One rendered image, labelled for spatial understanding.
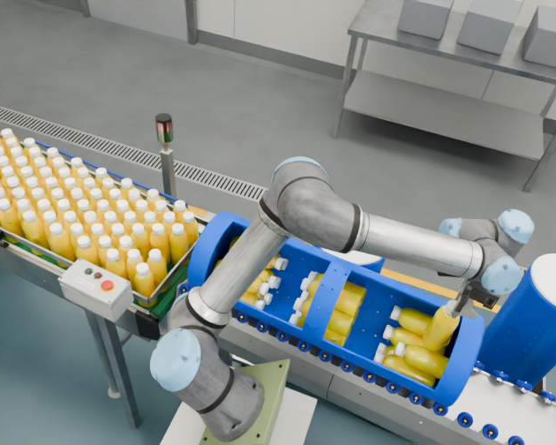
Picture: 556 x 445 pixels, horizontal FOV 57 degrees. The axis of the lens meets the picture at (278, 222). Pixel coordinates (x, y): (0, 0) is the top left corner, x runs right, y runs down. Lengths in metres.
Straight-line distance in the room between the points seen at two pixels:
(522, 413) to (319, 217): 1.13
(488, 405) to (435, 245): 0.90
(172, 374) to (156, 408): 1.58
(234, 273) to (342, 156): 2.94
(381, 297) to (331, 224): 0.85
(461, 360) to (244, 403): 0.64
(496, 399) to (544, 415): 0.15
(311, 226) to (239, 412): 0.44
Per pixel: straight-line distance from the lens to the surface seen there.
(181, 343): 1.08
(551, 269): 2.11
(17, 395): 2.83
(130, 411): 2.44
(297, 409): 1.38
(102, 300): 1.63
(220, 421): 1.15
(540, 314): 2.06
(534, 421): 1.85
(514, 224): 1.20
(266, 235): 1.05
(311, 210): 0.91
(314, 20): 4.73
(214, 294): 1.13
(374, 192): 3.72
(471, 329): 1.53
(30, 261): 2.07
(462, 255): 1.03
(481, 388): 1.82
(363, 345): 1.73
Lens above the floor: 2.40
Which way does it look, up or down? 46 degrees down
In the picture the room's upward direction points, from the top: 7 degrees clockwise
